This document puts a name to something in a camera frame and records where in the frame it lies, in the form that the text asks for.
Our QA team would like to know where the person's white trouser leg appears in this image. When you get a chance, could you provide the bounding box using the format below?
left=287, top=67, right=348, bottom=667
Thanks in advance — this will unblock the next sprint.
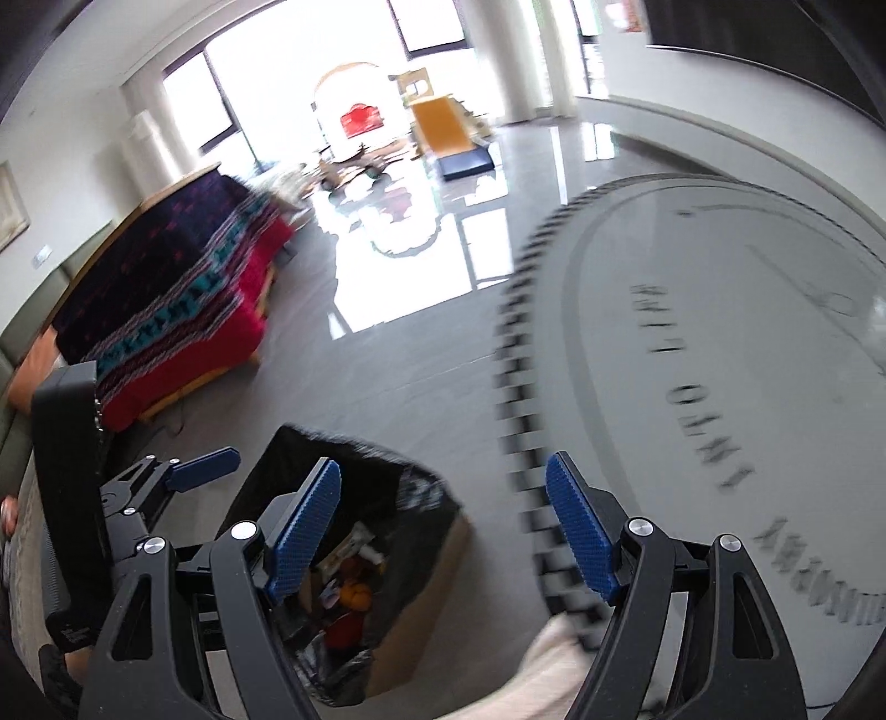
left=443, top=613, right=603, bottom=720

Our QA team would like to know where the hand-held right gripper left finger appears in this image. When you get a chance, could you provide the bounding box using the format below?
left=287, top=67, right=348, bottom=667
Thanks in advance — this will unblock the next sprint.
left=79, top=457, right=343, bottom=720

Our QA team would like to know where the cardboard box with black bag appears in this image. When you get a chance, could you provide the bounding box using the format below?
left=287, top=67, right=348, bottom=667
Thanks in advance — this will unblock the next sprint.
left=231, top=424, right=475, bottom=708

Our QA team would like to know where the wooden bed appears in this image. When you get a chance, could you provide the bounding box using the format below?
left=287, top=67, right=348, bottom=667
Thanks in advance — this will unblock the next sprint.
left=69, top=162, right=298, bottom=425

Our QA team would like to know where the white standing air conditioner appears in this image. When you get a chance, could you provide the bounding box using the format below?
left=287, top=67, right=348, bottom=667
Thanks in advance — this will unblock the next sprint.
left=125, top=111, right=184, bottom=202

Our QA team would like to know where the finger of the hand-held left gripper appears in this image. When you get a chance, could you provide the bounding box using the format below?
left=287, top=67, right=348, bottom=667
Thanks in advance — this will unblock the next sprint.
left=100, top=448, right=241, bottom=517

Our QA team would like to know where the red table tennis paddle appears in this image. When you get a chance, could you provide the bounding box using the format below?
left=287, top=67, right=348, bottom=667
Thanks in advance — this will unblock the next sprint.
left=325, top=613, right=367, bottom=652

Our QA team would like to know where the green sofa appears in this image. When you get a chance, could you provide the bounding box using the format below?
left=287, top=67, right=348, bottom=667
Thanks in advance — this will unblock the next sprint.
left=0, top=222, right=115, bottom=486

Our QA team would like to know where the blue floor mat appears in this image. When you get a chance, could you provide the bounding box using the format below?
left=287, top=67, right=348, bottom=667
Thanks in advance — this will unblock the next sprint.
left=439, top=142, right=496, bottom=182

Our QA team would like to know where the white curtain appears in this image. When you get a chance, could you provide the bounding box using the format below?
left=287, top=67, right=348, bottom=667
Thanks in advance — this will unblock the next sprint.
left=477, top=0, right=555, bottom=129

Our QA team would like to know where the framed wall picture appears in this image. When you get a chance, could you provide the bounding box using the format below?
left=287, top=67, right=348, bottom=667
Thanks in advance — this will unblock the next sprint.
left=0, top=161, right=32, bottom=250

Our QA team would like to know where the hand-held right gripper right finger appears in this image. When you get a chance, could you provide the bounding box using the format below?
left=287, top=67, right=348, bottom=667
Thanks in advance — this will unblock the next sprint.
left=545, top=450, right=807, bottom=720

